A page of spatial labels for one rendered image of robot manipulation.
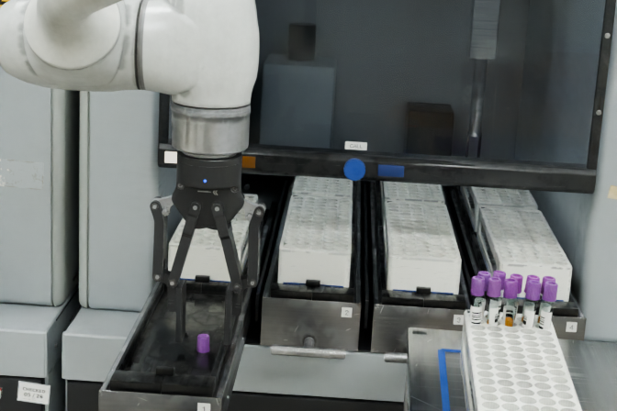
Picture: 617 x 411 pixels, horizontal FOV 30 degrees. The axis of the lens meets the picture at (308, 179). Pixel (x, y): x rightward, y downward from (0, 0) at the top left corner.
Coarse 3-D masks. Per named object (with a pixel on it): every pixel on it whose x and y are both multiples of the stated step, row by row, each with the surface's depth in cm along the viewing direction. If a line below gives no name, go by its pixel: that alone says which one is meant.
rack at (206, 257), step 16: (240, 224) 170; (176, 240) 161; (192, 240) 161; (208, 240) 163; (240, 240) 162; (192, 256) 159; (208, 256) 158; (224, 256) 158; (240, 256) 159; (192, 272) 159; (208, 272) 159; (224, 272) 159
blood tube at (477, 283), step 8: (472, 280) 129; (480, 280) 129; (472, 288) 129; (480, 288) 129; (472, 296) 130; (480, 296) 130; (472, 304) 130; (480, 304) 130; (472, 312) 130; (480, 312) 130; (472, 320) 130; (480, 320) 131
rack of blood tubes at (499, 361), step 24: (480, 336) 128; (504, 336) 127; (528, 336) 128; (552, 336) 128; (480, 360) 121; (504, 360) 121; (528, 360) 121; (552, 360) 123; (480, 384) 114; (504, 384) 116; (528, 384) 115; (552, 384) 115; (480, 408) 109; (504, 408) 110; (528, 408) 110; (552, 408) 110; (576, 408) 110
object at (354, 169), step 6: (348, 162) 157; (354, 162) 157; (360, 162) 157; (348, 168) 157; (354, 168) 157; (360, 168) 157; (348, 174) 158; (354, 174) 158; (360, 174) 158; (354, 180) 158
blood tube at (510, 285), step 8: (512, 280) 130; (504, 288) 129; (512, 288) 129; (504, 296) 129; (512, 296) 129; (504, 304) 130; (512, 304) 129; (504, 312) 130; (512, 312) 130; (504, 320) 130; (512, 320) 130
